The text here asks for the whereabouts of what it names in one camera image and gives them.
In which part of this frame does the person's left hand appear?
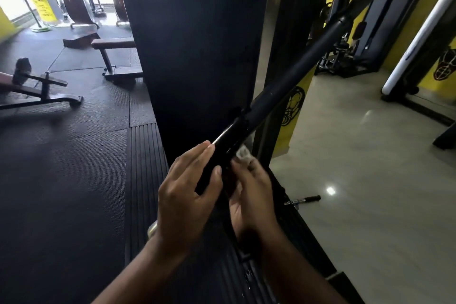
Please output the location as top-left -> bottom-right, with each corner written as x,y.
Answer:
156,140 -> 224,255

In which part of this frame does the person's right hand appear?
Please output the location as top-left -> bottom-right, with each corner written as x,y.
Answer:
228,156 -> 281,241

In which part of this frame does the white cleaning wipe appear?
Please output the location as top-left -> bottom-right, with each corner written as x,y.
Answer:
231,146 -> 252,165

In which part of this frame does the chrome black bar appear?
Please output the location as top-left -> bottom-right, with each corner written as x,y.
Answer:
195,0 -> 414,196

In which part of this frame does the person's right forearm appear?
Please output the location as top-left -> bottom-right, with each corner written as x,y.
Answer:
249,225 -> 348,304

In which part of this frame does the black tipped chrome pin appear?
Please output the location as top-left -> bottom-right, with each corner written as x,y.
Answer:
284,195 -> 321,207

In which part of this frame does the dark grey flat panel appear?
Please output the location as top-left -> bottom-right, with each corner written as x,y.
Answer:
326,271 -> 357,304

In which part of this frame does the black flat bench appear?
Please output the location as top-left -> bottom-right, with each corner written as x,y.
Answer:
91,37 -> 144,84

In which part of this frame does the brown aerobic step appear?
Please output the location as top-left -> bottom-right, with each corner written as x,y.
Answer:
63,32 -> 101,50

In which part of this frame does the black curved ab bench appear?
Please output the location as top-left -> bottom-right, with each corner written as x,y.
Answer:
112,0 -> 131,27
62,0 -> 102,29

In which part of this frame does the dark shrouded seated machine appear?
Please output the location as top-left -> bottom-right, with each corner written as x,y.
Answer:
351,0 -> 437,72

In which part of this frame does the yellow standing banner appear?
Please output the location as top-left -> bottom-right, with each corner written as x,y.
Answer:
22,0 -> 63,23

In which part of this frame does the black weight machine frame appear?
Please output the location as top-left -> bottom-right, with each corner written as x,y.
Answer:
112,0 -> 334,172

